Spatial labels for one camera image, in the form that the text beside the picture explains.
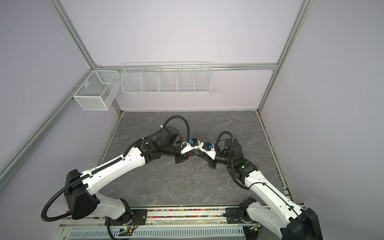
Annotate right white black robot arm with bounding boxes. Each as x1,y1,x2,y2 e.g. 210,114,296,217
188,131,323,240

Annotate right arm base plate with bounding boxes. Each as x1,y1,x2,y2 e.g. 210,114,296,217
223,197,257,224

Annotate white vented cable duct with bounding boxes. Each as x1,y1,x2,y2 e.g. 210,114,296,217
67,227,245,240

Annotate white mesh box basket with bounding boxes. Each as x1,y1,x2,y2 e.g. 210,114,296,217
74,70,122,111

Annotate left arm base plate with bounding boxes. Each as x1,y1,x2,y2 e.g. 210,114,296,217
109,209,148,226

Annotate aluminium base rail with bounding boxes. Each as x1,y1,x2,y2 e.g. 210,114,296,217
58,205,313,230

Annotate metal keyring with shoe plate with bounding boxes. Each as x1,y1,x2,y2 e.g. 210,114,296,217
191,156,199,172

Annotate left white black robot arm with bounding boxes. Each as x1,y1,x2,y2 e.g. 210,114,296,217
41,116,200,225

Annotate white wire basket long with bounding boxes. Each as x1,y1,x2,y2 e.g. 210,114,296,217
121,62,212,95

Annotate aluminium frame profiles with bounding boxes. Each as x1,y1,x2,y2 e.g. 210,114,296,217
0,0,314,193

